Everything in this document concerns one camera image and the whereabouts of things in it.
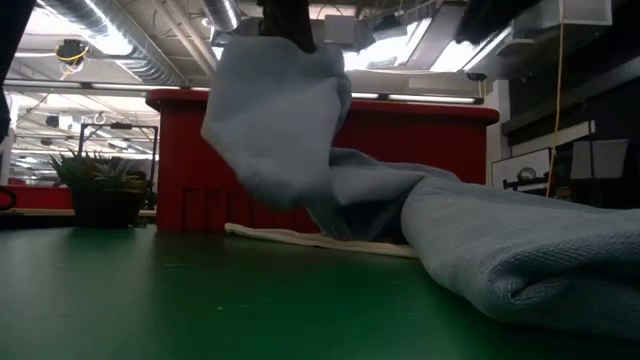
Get red bench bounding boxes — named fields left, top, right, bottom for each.
left=0, top=183, right=75, bottom=210

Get black round ceiling device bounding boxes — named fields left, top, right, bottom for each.
left=53, top=37, right=92, bottom=67

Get silver round air duct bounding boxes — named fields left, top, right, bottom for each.
left=202, top=0, right=241, bottom=32

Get green table mat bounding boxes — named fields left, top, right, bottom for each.
left=0, top=224, right=640, bottom=360

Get black device with dial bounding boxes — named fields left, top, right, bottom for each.
left=502, top=167, right=551, bottom=194

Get small potted succulent plant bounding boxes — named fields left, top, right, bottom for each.
left=48, top=149, right=154, bottom=229

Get cream printed tote bag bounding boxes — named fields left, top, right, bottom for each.
left=223, top=222, right=418, bottom=259

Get light blue denim jeans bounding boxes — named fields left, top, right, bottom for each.
left=199, top=34, right=640, bottom=342

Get black cable loop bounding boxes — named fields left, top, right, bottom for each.
left=0, top=183, right=19, bottom=211

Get white board panel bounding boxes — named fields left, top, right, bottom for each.
left=491, top=147, right=552, bottom=192

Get red plastic laundry basket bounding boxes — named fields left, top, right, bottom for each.
left=145, top=87, right=500, bottom=234

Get grey flat panel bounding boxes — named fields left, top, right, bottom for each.
left=570, top=138, right=630, bottom=180

